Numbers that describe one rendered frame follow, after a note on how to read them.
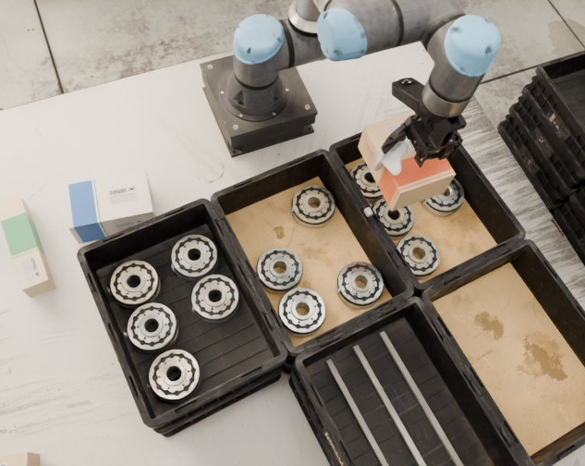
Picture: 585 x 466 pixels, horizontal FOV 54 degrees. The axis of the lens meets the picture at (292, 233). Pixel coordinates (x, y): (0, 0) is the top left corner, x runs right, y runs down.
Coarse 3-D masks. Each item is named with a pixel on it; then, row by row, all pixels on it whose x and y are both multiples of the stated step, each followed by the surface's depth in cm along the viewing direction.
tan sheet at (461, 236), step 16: (416, 208) 139; (464, 208) 140; (416, 224) 137; (432, 224) 137; (448, 224) 138; (464, 224) 138; (480, 224) 138; (448, 240) 136; (464, 240) 136; (480, 240) 136; (416, 256) 134; (448, 256) 134; (464, 256) 134
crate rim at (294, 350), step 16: (304, 160) 131; (256, 176) 128; (336, 176) 130; (224, 192) 126; (352, 192) 129; (224, 224) 123; (368, 224) 125; (384, 240) 124; (240, 256) 120; (400, 272) 121; (256, 288) 117; (384, 304) 119; (272, 320) 115; (352, 320) 116; (320, 336) 114; (288, 352) 113
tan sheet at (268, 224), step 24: (288, 192) 138; (240, 216) 135; (264, 216) 135; (288, 216) 136; (336, 216) 136; (240, 240) 132; (264, 240) 132; (288, 240) 133; (312, 240) 133; (336, 240) 134; (312, 264) 131; (336, 264) 131; (312, 288) 128; (384, 288) 130; (336, 312) 127; (360, 312) 127; (288, 336) 124; (312, 336) 124
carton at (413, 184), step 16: (368, 128) 112; (384, 128) 112; (368, 144) 113; (368, 160) 116; (432, 160) 110; (384, 176) 110; (400, 176) 108; (416, 176) 108; (432, 176) 108; (448, 176) 108; (384, 192) 113; (400, 192) 106; (416, 192) 109; (432, 192) 113
